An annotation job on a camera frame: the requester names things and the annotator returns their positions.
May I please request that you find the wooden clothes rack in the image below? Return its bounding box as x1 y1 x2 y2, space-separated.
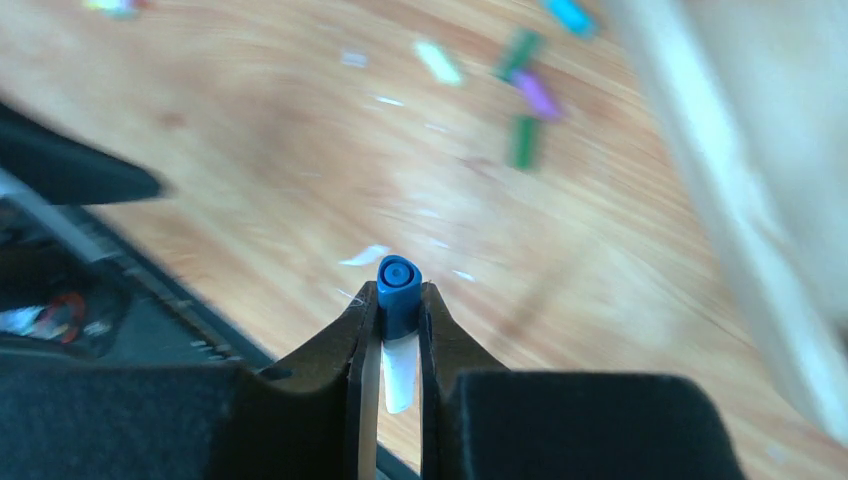
605 1 847 443

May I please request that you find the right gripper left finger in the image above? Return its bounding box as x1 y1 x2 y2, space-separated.
218 281 379 479

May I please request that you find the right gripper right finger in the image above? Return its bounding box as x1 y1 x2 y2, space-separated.
421 283 744 479

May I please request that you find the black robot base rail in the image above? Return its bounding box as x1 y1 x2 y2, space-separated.
1 172 273 371

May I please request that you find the white paper scrap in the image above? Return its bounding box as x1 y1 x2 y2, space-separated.
338 244 390 267

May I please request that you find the white pen blue cap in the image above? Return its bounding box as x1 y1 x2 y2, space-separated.
377 255 422 414

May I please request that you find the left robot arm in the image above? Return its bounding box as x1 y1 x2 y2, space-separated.
1 104 165 205

